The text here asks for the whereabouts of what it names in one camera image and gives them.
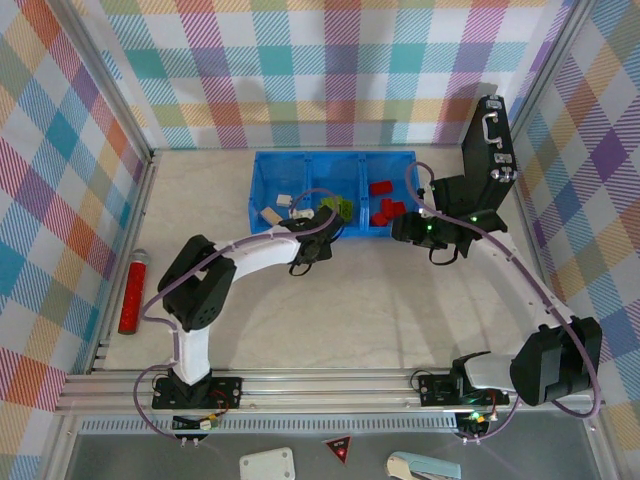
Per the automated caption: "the blue three-compartment plastic bin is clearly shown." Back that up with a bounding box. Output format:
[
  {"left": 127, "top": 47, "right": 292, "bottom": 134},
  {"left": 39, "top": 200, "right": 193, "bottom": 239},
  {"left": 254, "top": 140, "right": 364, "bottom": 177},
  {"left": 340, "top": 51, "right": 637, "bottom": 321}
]
[{"left": 247, "top": 148, "right": 426, "bottom": 241}]

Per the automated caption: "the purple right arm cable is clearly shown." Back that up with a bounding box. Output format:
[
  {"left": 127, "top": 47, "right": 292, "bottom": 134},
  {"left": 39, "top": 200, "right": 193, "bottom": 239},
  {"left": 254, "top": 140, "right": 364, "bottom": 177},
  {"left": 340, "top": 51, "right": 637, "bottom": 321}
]
[{"left": 404, "top": 160, "right": 604, "bottom": 444}]

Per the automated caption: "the light blue white stapler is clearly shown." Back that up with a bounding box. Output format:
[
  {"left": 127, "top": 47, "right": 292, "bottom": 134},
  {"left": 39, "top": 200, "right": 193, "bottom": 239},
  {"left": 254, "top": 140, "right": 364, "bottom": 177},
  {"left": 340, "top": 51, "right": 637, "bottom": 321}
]
[{"left": 383, "top": 451, "right": 462, "bottom": 480}]

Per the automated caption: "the grey slotted cable duct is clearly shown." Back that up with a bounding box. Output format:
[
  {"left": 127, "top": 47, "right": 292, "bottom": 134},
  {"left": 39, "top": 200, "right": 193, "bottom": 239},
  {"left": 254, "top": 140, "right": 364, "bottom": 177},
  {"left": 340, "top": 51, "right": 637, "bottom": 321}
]
[{"left": 79, "top": 418, "right": 459, "bottom": 435}]

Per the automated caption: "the black briefcase silver handle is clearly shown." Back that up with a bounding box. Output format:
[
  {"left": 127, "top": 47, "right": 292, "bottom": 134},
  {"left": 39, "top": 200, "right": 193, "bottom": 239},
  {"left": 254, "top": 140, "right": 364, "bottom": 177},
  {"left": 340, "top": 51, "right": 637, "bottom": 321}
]
[{"left": 460, "top": 94, "right": 519, "bottom": 221}]

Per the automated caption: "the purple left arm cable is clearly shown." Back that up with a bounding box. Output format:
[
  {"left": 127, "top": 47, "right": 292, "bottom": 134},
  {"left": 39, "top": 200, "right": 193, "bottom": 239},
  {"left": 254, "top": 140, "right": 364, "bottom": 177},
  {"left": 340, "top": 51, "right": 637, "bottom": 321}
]
[{"left": 133, "top": 188, "right": 342, "bottom": 441}]

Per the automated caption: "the aluminium extrusion frame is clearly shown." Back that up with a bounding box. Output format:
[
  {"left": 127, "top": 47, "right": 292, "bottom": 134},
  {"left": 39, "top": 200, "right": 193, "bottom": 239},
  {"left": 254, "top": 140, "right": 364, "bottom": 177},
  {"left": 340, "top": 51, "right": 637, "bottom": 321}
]
[{"left": 49, "top": 0, "right": 624, "bottom": 417}]

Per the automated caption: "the small controller board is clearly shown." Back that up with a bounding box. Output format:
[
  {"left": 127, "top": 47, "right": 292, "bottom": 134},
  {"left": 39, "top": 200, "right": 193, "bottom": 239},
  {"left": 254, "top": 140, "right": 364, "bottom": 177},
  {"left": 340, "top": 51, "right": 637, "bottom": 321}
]
[
  {"left": 457, "top": 410, "right": 491, "bottom": 434},
  {"left": 172, "top": 414, "right": 221, "bottom": 432}
]

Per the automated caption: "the white plate with holes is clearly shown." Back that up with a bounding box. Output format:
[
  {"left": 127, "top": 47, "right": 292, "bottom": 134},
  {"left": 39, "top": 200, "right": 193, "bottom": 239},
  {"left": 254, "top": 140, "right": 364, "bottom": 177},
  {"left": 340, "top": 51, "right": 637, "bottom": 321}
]
[{"left": 238, "top": 447, "right": 296, "bottom": 480}]

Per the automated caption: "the black red triangle sign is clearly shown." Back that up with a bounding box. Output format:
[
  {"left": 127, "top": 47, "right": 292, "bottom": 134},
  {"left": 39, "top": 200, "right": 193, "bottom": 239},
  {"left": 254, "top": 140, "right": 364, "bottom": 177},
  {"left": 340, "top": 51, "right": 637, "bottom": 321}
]
[{"left": 321, "top": 434, "right": 353, "bottom": 465}]

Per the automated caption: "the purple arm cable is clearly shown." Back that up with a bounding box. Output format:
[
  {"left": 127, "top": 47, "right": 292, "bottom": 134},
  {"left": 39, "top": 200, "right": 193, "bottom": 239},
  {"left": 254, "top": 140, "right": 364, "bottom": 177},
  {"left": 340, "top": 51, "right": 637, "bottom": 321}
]
[
  {"left": 133, "top": 188, "right": 342, "bottom": 441},
  {"left": 404, "top": 160, "right": 604, "bottom": 444}
]

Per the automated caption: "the red glitter toy microphone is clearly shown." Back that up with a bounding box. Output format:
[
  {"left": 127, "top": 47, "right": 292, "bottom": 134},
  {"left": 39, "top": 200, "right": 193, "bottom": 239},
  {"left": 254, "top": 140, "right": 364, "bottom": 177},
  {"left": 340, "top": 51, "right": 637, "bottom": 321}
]
[{"left": 117, "top": 248, "right": 150, "bottom": 335}]

